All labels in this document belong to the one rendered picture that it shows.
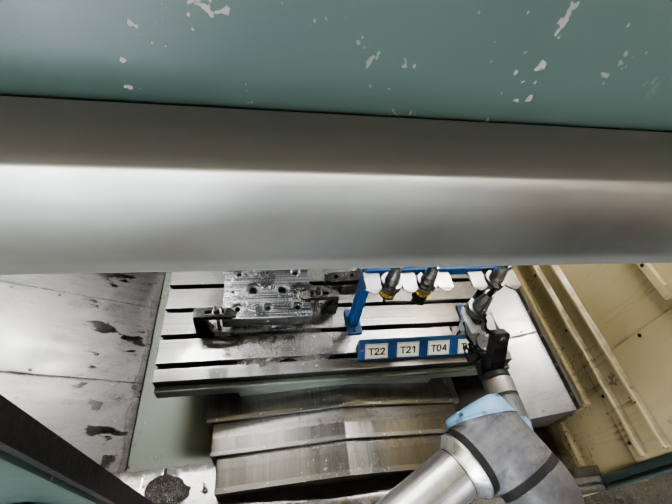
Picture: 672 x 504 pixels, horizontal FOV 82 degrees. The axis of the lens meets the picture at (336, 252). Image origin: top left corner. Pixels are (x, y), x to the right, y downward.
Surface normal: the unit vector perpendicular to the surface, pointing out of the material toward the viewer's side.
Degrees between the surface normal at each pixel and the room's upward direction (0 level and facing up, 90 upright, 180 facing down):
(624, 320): 90
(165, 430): 0
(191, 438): 0
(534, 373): 24
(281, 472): 8
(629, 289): 90
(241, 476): 8
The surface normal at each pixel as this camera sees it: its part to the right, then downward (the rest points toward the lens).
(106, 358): 0.52, -0.59
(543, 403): -0.29, -0.59
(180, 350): 0.13, -0.65
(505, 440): -0.01, -0.53
